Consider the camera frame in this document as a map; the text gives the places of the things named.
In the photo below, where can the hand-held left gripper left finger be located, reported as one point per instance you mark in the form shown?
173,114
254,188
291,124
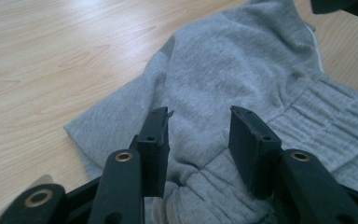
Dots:
155,146

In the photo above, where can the grey pants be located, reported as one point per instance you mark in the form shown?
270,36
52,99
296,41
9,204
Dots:
214,77

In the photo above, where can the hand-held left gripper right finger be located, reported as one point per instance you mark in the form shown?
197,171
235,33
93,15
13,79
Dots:
251,152

